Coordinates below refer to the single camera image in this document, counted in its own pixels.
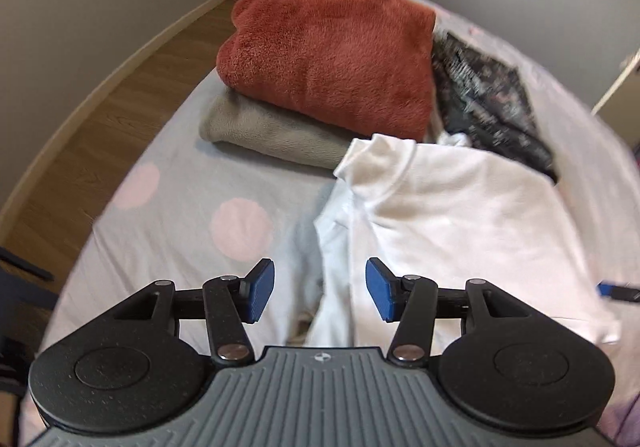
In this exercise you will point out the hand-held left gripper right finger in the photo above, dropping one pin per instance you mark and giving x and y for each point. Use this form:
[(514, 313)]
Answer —
[(382, 289)]

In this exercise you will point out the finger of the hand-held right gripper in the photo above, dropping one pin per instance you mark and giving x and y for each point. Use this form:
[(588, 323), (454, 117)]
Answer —
[(620, 291)]

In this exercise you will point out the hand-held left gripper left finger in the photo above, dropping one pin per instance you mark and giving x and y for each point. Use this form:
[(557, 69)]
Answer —
[(260, 289)]

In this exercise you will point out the cream garment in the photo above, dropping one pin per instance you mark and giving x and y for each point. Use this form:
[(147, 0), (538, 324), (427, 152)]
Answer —
[(475, 227)]

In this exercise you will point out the white folded cloth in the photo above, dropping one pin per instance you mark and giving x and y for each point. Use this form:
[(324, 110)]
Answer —
[(335, 252)]

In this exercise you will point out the pink polka dot bed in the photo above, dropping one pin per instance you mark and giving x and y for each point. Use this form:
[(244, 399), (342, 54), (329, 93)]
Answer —
[(200, 177)]

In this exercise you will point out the pink cloth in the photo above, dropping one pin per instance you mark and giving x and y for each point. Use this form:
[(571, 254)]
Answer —
[(622, 422)]

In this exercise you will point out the beige folded blanket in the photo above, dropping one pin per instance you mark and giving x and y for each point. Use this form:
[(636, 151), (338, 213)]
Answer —
[(260, 132)]

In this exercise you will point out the beige door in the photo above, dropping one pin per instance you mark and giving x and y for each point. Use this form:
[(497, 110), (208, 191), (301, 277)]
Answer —
[(620, 82)]

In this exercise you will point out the dark printed folded garment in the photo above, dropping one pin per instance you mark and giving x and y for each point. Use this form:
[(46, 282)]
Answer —
[(480, 97)]

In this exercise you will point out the dark chair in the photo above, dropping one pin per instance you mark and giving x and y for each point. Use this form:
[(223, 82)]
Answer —
[(20, 287)]

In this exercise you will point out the red fluffy folded garment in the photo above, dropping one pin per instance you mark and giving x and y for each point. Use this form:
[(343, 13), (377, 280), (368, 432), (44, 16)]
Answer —
[(325, 52)]

